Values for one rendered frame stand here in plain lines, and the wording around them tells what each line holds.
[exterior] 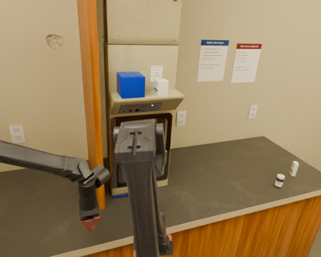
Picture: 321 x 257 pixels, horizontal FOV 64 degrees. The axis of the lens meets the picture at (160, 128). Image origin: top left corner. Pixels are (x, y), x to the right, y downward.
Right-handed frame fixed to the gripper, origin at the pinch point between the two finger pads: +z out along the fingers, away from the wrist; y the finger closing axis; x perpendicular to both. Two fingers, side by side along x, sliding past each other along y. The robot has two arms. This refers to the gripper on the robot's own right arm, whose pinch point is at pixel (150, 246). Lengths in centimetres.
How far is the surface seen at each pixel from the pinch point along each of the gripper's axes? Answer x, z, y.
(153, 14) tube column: -87, -32, 0
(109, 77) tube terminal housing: -67, -14, 17
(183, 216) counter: -12.8, 21.1, -19.4
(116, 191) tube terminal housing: -27.8, 33.0, 12.9
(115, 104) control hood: -54, -14, 15
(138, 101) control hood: -55, -15, 5
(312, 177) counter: -36, 35, -110
